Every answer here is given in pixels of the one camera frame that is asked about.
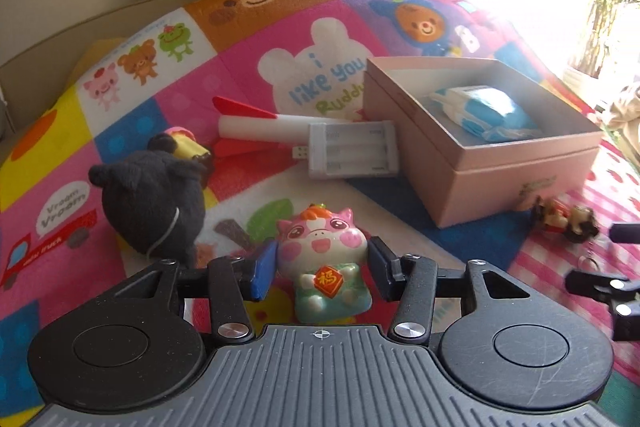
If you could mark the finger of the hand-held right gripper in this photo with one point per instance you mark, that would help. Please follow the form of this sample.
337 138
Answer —
595 284
626 233

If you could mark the white and red toy rocket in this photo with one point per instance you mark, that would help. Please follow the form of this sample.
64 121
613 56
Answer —
265 128

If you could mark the white planter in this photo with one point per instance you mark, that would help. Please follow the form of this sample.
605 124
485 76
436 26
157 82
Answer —
582 82

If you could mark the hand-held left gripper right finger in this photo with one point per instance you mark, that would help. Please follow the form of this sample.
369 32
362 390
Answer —
378 269

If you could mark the white battery charger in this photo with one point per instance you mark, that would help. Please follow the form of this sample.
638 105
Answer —
350 149

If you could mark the black plush toy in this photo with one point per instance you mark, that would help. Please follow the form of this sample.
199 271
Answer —
150 202

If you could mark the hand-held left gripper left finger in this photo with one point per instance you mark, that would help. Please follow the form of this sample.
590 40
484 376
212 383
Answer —
262 271

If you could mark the beige cloth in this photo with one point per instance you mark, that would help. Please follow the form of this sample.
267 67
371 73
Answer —
625 112

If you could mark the colourful printed blanket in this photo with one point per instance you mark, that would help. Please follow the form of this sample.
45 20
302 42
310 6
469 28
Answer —
240 52

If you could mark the pink cardboard box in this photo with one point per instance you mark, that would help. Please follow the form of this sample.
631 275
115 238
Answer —
500 182

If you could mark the beige bed frame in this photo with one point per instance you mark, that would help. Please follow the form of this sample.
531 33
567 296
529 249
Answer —
65 29

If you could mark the blue and white soft pack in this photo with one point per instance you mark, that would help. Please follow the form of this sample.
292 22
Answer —
485 109

